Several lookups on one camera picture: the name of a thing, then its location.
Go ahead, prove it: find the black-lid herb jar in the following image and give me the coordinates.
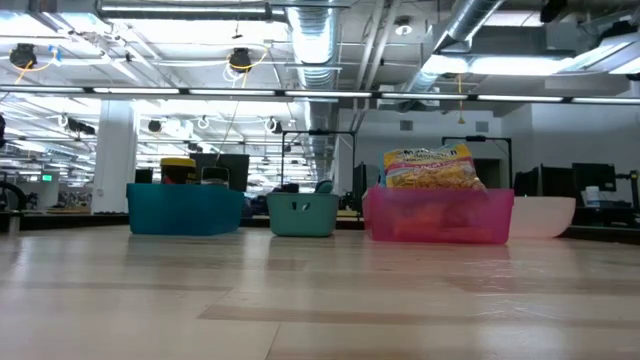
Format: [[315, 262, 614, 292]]
[[201, 165, 231, 189]]

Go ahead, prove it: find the yellow ramen noodle packet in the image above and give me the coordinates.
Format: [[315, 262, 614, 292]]
[[382, 143, 487, 191]]

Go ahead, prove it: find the yellow-lid spice jar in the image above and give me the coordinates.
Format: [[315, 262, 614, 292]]
[[159, 157, 197, 185]]

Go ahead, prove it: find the teal plastic bin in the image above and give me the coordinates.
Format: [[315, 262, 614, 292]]
[[266, 192, 341, 238]]

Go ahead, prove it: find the large dark background monitor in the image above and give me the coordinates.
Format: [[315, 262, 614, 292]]
[[189, 153, 250, 193]]

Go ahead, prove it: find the long ceiling light bar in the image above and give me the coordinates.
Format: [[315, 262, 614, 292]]
[[0, 85, 640, 106]]

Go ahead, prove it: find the red plastic bin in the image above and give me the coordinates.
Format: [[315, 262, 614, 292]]
[[362, 185, 515, 245]]

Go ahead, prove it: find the blue plastic bin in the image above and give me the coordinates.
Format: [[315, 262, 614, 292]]
[[125, 182, 245, 236]]

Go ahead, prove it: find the white structural column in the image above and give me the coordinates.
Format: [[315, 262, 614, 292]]
[[92, 99, 139, 214]]

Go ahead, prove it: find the pale pink plastic bowl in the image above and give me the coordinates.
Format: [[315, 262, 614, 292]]
[[508, 195, 577, 240]]

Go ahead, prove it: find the black background frame rig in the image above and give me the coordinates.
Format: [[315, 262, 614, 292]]
[[441, 134, 514, 189], [280, 129, 357, 192]]

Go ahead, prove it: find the silver ventilation duct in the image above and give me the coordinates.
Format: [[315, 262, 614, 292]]
[[287, 0, 346, 181], [407, 0, 506, 96]]

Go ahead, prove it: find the yellow hanging cord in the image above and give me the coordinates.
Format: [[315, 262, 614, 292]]
[[456, 73, 466, 126]]

